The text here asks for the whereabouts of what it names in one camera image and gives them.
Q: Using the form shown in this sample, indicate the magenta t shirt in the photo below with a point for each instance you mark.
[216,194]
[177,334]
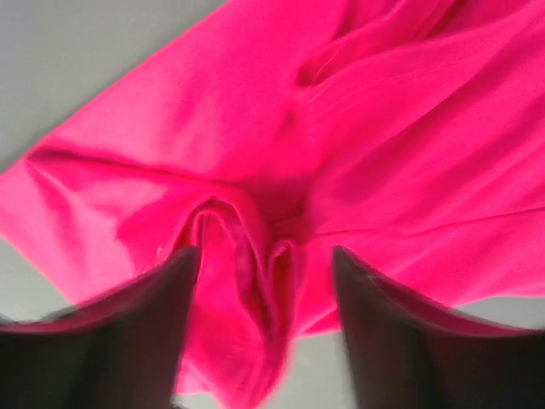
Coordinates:
[410,132]

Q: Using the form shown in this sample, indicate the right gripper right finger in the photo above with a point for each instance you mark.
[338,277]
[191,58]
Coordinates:
[406,351]

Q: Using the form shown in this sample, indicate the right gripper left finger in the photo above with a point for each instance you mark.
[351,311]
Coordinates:
[120,350]

